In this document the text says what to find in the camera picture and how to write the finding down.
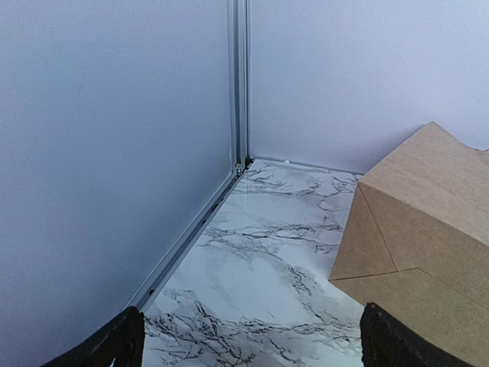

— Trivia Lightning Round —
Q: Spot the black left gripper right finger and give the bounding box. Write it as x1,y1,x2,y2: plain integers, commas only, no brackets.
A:
360,303,471,367

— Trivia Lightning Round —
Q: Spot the brown paper bag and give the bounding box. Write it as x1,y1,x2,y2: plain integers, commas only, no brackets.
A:
329,122,488,366

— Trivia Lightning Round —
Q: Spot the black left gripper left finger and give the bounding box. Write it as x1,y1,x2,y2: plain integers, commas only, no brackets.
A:
44,306,144,367

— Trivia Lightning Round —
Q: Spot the left aluminium frame post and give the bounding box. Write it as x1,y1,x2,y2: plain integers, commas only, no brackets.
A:
122,0,251,314

